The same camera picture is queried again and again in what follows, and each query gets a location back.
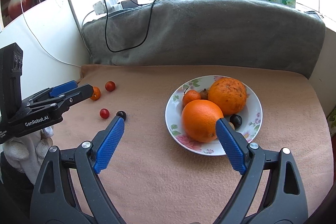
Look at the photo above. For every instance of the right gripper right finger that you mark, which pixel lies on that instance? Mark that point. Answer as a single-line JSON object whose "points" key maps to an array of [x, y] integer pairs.
{"points": [[284, 199]]}

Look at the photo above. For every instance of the red cherry tomato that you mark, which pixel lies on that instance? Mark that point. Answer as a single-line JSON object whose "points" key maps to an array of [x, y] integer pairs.
{"points": [[110, 86], [104, 113]]}

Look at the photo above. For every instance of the grey cushion blanket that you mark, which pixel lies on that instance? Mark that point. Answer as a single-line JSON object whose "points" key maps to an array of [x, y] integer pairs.
{"points": [[240, 33]]}

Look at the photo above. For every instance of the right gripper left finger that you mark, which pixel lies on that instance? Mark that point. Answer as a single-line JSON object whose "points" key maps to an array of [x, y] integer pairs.
{"points": [[54, 198]]}

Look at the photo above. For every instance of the floral white plate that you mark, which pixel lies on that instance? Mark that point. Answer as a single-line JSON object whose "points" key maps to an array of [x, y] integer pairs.
{"points": [[252, 117]]}

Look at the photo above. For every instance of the small mandarin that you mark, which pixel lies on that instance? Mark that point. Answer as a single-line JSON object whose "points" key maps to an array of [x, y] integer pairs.
{"points": [[190, 95], [96, 94]]}

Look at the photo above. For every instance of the large smooth orange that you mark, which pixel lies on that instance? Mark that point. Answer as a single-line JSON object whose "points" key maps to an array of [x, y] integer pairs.
{"points": [[199, 119]]}

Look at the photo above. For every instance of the large rough orange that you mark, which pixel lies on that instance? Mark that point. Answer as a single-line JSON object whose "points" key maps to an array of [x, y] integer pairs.
{"points": [[229, 94]]}

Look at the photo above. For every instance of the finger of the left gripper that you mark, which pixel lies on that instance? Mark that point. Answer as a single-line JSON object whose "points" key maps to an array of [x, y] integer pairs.
{"points": [[61, 103], [53, 92]]}

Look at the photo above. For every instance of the pink blanket table cover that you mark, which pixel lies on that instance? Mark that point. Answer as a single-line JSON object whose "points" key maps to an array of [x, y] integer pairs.
{"points": [[152, 179]]}

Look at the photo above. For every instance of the white power strip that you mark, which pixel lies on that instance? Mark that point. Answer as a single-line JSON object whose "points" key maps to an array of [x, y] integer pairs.
{"points": [[103, 7]]}

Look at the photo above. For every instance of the left white gloved hand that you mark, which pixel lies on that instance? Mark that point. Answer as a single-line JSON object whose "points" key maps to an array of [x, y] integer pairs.
{"points": [[26, 154]]}

